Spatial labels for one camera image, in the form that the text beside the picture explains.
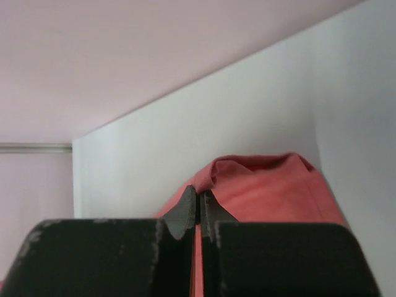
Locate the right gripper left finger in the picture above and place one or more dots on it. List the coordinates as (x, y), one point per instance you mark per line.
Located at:
(108, 256)

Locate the left aluminium post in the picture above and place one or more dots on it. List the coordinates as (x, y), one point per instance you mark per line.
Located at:
(28, 148)

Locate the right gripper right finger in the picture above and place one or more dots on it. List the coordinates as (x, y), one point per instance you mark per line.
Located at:
(279, 259)

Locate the salmon t shirt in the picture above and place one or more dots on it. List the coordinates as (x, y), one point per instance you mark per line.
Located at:
(259, 188)

